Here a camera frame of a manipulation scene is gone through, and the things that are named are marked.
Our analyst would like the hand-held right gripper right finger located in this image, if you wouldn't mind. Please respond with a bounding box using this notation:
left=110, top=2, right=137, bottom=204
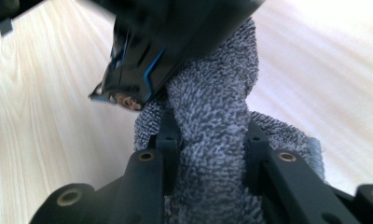
left=243, top=119, right=271, bottom=195

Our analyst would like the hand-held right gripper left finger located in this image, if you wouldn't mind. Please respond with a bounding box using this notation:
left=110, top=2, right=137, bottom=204
left=146, top=108, right=184, bottom=196

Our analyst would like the grey terry cloth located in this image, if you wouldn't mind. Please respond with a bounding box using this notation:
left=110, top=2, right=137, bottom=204
left=132, top=17, right=327, bottom=224

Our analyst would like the blue and black toy car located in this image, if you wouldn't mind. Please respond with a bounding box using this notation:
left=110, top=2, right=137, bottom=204
left=88, top=0, right=267, bottom=112

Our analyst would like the grey tape marker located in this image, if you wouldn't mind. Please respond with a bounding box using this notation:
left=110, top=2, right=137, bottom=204
left=0, top=17, right=14, bottom=37

